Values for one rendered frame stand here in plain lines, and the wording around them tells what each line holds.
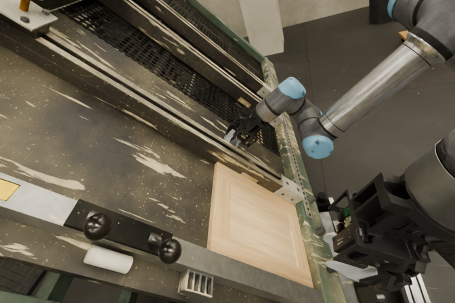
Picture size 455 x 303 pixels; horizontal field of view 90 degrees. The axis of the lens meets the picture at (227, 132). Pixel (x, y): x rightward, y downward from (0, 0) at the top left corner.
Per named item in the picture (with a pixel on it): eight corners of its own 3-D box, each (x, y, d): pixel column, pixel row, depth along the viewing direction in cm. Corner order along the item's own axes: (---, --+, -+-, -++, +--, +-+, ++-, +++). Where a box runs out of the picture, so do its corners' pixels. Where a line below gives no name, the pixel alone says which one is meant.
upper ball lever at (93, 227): (98, 231, 43) (105, 247, 32) (77, 224, 41) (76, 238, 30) (110, 211, 44) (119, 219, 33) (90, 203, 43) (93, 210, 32)
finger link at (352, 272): (311, 259, 36) (340, 237, 30) (347, 270, 36) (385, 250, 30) (311, 281, 34) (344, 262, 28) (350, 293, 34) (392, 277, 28)
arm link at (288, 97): (311, 99, 68) (292, 82, 65) (283, 121, 74) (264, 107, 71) (306, 86, 74) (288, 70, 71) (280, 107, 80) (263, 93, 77)
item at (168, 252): (156, 250, 47) (179, 270, 36) (139, 245, 46) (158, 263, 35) (164, 231, 49) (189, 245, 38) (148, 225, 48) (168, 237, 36)
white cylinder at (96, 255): (80, 264, 41) (123, 276, 44) (85, 259, 39) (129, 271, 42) (89, 247, 43) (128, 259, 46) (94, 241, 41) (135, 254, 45)
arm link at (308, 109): (311, 143, 75) (288, 125, 70) (304, 122, 83) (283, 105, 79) (332, 128, 70) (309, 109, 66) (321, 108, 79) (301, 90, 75)
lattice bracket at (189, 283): (204, 300, 51) (212, 297, 49) (177, 293, 48) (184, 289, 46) (206, 280, 54) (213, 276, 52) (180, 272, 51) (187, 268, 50)
